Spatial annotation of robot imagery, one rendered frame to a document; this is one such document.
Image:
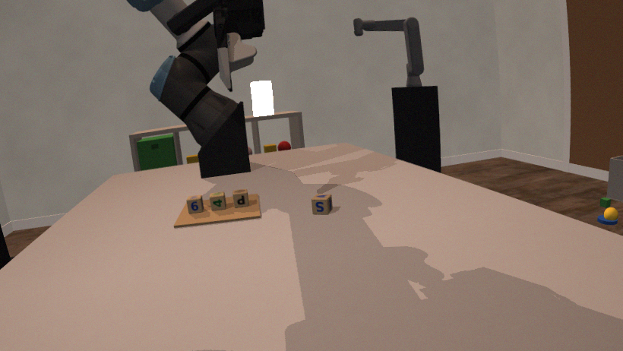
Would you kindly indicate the tan mat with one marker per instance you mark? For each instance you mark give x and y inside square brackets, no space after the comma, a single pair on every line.
[230,214]

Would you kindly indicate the wooden letter block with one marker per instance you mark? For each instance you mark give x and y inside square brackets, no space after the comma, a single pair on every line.
[217,201]
[321,204]
[195,204]
[240,198]

